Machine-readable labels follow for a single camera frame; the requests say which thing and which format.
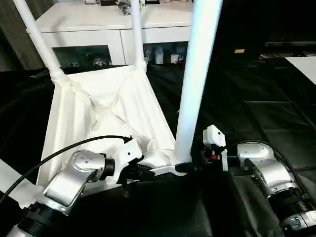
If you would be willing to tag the white plastic table top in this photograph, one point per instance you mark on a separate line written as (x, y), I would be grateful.
(98, 111)

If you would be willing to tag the white plastic table leg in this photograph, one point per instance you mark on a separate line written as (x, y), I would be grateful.
(39, 39)
(195, 74)
(14, 180)
(137, 34)

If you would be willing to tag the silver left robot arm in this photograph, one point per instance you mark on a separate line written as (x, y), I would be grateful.
(74, 172)

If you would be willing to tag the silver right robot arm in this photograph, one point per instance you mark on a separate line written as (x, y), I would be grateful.
(266, 168)

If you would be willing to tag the black work mat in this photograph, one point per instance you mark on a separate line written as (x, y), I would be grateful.
(247, 111)

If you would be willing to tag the small yellow label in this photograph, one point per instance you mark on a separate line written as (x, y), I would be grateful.
(239, 51)

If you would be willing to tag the white cabinet with glass doors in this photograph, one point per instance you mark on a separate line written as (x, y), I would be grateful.
(86, 22)

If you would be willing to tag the pink plush item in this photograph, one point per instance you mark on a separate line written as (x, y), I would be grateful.
(176, 1)

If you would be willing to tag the floral patterned pot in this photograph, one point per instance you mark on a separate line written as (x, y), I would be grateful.
(90, 1)

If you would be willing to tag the grey curtain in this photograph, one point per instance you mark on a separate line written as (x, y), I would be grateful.
(14, 37)

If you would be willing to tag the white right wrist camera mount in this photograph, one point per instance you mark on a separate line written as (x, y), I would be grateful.
(214, 135)

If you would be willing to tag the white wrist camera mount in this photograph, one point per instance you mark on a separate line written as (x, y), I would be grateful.
(126, 150)
(214, 135)

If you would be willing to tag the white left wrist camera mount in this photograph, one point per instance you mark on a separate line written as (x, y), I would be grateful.
(126, 150)

